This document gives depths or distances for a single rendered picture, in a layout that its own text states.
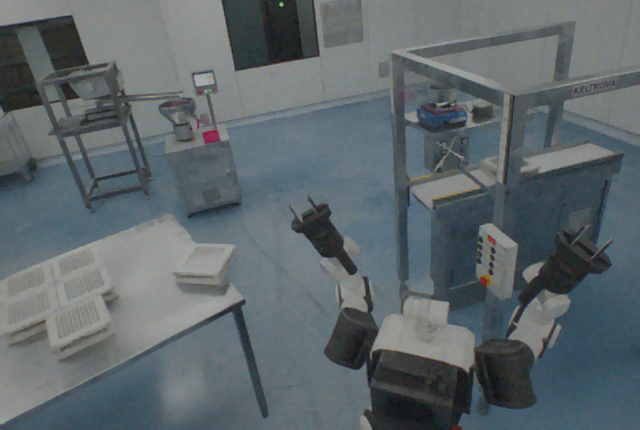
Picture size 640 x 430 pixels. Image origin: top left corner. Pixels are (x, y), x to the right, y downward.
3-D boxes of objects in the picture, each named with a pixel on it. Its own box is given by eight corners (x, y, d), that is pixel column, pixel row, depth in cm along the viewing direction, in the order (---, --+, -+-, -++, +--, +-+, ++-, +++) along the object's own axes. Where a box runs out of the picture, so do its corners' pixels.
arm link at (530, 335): (548, 354, 134) (534, 382, 117) (507, 333, 142) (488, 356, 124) (563, 322, 132) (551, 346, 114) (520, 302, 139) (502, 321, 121)
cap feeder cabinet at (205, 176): (184, 220, 450) (164, 153, 415) (184, 197, 499) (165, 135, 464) (244, 206, 462) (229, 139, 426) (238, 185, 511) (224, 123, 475)
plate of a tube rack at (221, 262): (172, 274, 215) (171, 271, 214) (194, 246, 236) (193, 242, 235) (217, 277, 209) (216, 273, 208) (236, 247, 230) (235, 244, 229)
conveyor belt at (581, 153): (430, 212, 248) (430, 204, 246) (410, 193, 270) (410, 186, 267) (622, 163, 272) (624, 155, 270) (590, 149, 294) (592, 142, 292)
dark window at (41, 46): (3, 112, 611) (-34, 31, 559) (4, 112, 612) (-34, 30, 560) (99, 94, 636) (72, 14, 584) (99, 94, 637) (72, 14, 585)
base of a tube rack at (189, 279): (175, 282, 218) (174, 278, 217) (197, 253, 239) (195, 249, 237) (220, 285, 212) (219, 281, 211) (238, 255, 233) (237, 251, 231)
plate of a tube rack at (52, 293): (2, 338, 189) (0, 335, 188) (1, 308, 207) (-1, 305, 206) (61, 312, 200) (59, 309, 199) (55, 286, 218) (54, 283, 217)
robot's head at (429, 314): (444, 339, 114) (445, 314, 110) (406, 331, 118) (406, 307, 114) (448, 321, 119) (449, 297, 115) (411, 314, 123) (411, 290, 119)
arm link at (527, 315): (565, 298, 120) (557, 319, 135) (528, 282, 126) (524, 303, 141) (550, 331, 117) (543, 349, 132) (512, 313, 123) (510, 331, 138)
